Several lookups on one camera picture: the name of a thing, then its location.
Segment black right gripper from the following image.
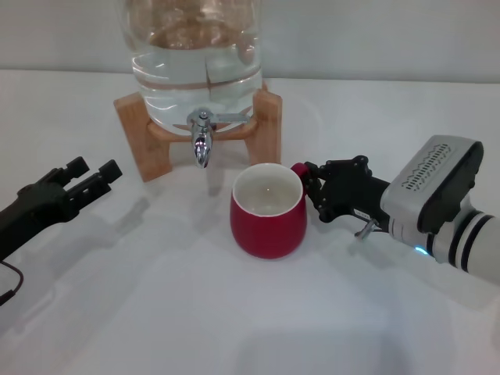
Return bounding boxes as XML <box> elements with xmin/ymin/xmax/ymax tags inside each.
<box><xmin>303</xmin><ymin>155</ymin><xmax>391</xmax><ymax>224</ymax></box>

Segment wooden dispenser stand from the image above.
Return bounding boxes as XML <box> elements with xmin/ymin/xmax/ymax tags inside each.
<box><xmin>112</xmin><ymin>80</ymin><xmax>283</xmax><ymax>183</ymax></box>

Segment red ceramic cup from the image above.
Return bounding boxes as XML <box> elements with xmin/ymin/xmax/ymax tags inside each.
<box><xmin>228</xmin><ymin>162</ymin><xmax>309</xmax><ymax>259</ymax></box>

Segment glass water dispenser jar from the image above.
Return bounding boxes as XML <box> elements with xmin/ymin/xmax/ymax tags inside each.
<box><xmin>120</xmin><ymin>0</ymin><xmax>263</xmax><ymax>138</ymax></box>

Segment dark thin cable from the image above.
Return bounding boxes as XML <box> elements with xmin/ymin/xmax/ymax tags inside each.
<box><xmin>0</xmin><ymin>260</ymin><xmax>24</xmax><ymax>306</ymax></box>

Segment chrome faucet tap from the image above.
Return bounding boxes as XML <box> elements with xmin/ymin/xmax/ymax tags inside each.
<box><xmin>186</xmin><ymin>109</ymin><xmax>251</xmax><ymax>170</ymax></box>

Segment silver cable plug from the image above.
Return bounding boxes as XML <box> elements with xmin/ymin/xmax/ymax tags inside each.
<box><xmin>354</xmin><ymin>219</ymin><xmax>382</xmax><ymax>238</ymax></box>

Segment silver black wrist camera box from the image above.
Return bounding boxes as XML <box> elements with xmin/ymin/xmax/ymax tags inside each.
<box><xmin>379</xmin><ymin>134</ymin><xmax>484</xmax><ymax>235</ymax></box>

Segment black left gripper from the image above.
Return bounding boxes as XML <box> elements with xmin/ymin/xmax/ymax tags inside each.
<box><xmin>0</xmin><ymin>155</ymin><xmax>123</xmax><ymax>261</ymax></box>

